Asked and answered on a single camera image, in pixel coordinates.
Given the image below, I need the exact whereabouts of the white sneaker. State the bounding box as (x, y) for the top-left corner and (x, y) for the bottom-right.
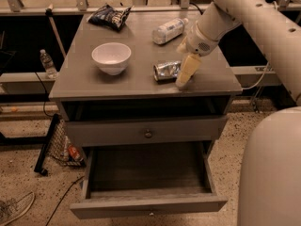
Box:
(0, 192), (35, 226)

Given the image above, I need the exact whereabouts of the white hanging cable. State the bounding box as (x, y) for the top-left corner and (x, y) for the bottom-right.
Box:
(241, 61), (272, 91)

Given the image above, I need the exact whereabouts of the metal railing frame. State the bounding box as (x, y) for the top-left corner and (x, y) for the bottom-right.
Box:
(0, 0), (301, 17)

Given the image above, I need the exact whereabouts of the open grey bottom drawer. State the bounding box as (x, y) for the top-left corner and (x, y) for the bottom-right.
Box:
(71, 142), (228, 219)

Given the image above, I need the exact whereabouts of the black floor cable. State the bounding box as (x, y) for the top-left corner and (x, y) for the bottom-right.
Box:
(44, 175), (86, 226)

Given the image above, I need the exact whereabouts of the clear plastic water bottle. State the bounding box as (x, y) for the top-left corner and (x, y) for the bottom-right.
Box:
(151, 18), (189, 45)

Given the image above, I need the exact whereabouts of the black wire mesh basket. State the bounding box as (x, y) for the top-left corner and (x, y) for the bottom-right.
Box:
(34, 114), (86, 176)

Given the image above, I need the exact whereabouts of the white bowl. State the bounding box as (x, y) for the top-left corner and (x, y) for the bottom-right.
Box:
(91, 42), (132, 75)

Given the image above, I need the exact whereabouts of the standing water bottle on ledge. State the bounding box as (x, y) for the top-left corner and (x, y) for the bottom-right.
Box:
(40, 49), (58, 79)

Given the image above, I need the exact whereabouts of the grey upper drawer with knob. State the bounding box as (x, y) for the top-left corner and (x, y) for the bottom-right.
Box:
(66, 116), (228, 147)

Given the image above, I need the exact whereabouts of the dark blue chip bag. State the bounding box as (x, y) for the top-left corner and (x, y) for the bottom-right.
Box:
(87, 4), (132, 32)

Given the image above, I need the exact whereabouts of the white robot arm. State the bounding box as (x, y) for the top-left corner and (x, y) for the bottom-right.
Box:
(176, 0), (301, 226)

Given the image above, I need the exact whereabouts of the grey wooden drawer cabinet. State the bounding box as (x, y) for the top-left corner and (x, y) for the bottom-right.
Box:
(48, 10), (244, 155)

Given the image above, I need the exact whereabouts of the wooden stick with black tape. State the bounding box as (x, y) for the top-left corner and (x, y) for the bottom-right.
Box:
(45, 4), (66, 59)

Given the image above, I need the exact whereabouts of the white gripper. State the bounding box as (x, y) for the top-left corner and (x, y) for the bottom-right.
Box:
(176, 23), (218, 88)

